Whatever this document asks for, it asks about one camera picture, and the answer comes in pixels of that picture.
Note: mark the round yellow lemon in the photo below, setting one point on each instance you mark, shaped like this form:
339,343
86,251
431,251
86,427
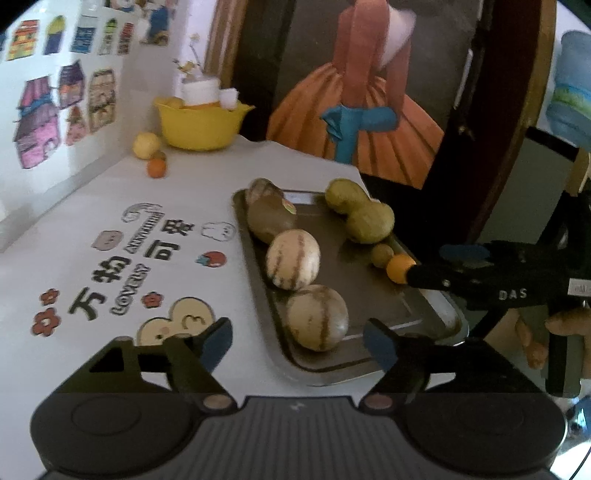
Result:
147,145

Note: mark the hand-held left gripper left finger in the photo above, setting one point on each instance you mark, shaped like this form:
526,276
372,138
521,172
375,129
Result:
217,340

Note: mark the printed white tablecloth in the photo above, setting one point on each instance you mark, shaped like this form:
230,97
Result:
194,184

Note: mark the brown kiwi with sticker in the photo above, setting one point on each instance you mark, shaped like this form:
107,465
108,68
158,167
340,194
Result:
270,222

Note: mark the cartoon figure drawing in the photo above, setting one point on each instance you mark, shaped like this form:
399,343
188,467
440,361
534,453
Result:
157,18

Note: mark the pale yellow small citrus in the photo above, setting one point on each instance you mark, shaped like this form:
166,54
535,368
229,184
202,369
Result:
174,102

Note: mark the yellow plastic bowl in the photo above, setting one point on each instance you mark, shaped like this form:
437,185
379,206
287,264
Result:
203,127

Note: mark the blue water jug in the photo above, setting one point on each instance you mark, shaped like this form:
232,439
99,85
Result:
572,83

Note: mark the striped pepino melon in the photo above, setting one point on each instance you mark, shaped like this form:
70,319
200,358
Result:
293,259
316,318
259,188

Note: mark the house drawings wall poster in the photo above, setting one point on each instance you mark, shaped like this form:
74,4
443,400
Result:
41,115

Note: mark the white folded paper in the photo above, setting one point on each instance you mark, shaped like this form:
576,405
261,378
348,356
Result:
228,98

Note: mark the framed orange dress painting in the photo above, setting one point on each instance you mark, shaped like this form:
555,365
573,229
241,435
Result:
369,129

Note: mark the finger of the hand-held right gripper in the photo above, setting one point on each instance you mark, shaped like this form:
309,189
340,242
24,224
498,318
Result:
489,288
466,253

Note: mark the person's right hand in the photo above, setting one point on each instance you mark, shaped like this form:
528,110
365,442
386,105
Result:
572,323

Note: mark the black metal stand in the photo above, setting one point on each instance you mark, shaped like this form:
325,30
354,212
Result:
549,138

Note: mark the metal tray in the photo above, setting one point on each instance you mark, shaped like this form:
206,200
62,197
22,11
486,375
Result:
369,304

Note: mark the dried flower twig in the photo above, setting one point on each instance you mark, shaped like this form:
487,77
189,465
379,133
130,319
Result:
187,68

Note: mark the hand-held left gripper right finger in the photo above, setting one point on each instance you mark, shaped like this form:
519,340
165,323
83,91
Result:
381,346

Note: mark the small green round longan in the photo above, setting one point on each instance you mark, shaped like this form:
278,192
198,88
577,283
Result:
161,155
382,254

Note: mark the white and orange cup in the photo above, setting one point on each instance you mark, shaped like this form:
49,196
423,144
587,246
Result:
201,90

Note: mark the small orange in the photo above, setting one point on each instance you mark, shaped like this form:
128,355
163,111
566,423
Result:
398,269
156,168

